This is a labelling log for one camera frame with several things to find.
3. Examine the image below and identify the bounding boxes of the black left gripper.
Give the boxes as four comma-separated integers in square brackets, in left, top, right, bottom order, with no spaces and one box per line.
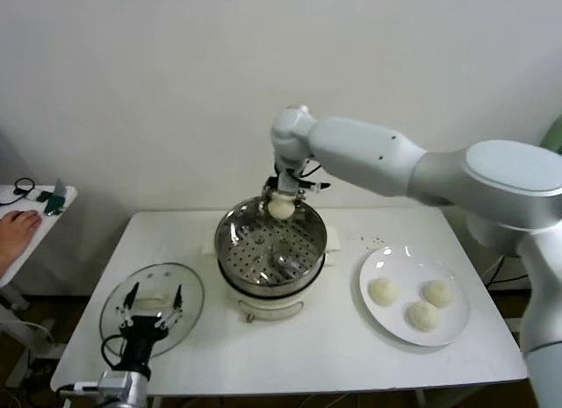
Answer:
[116,282,184,370]

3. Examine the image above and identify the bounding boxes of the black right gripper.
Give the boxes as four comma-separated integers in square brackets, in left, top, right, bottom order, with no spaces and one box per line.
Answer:
[259,160,311,212]

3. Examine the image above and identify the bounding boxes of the white steamed baozi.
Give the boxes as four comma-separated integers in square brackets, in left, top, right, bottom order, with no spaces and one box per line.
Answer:
[404,300,442,333]
[267,196,296,220]
[367,277,400,307]
[421,279,456,308]

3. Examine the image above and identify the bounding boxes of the round glass pot lid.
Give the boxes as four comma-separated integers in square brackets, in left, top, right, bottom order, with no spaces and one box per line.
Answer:
[99,261,206,361]

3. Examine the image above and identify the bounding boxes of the stainless steel steamer basket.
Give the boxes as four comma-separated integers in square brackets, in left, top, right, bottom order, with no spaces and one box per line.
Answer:
[200,196,342,297]

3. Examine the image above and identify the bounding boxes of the bare person hand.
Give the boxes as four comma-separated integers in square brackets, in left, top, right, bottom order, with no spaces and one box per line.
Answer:
[0,209,43,273]

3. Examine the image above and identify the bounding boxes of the white electric cooker base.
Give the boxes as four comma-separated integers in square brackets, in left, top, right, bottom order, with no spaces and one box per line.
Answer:
[218,252,338,325]

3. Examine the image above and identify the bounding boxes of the white round plate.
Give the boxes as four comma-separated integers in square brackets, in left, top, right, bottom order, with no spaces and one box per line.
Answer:
[358,246,472,347]

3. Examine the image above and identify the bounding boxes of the green circuit board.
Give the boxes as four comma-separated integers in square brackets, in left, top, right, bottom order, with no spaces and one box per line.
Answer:
[42,179,67,217]

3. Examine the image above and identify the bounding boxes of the white work table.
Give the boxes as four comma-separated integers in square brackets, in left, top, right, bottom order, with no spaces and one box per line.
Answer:
[50,205,531,398]

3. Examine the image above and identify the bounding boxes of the white side table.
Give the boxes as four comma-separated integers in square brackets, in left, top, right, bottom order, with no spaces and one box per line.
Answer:
[0,184,79,313]

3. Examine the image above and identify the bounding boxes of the mint green appliance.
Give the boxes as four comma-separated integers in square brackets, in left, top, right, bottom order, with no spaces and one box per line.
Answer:
[538,117,562,155]

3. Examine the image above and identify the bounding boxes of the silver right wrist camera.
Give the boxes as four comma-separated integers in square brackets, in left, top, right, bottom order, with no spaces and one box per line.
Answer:
[298,179,331,193]

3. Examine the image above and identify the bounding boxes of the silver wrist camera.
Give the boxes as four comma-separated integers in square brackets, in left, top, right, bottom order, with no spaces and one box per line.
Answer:
[59,370,133,394]
[298,179,331,193]

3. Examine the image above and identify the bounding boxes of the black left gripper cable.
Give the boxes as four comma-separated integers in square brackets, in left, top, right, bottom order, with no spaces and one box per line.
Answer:
[100,335,127,370]

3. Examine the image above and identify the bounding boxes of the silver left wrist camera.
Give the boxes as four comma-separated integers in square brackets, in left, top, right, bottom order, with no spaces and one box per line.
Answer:
[59,370,133,394]

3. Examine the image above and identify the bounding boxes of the white floor cable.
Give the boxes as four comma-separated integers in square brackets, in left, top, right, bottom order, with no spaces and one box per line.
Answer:
[0,319,56,346]

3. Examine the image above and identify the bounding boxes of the black looped cable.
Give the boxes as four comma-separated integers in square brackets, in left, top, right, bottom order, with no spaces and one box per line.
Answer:
[0,177,36,207]

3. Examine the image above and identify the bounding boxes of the black power cable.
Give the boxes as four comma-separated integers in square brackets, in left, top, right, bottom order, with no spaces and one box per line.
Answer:
[485,256,529,290]

